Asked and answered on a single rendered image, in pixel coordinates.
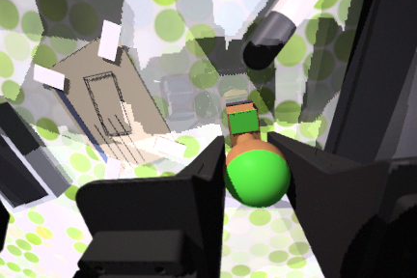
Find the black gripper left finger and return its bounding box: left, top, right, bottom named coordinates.
left=75, top=135, right=226, bottom=278

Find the tan inspection card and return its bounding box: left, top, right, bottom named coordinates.
left=34, top=20, right=186, bottom=180

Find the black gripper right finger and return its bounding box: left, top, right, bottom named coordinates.
left=267, top=131, right=417, bottom=278

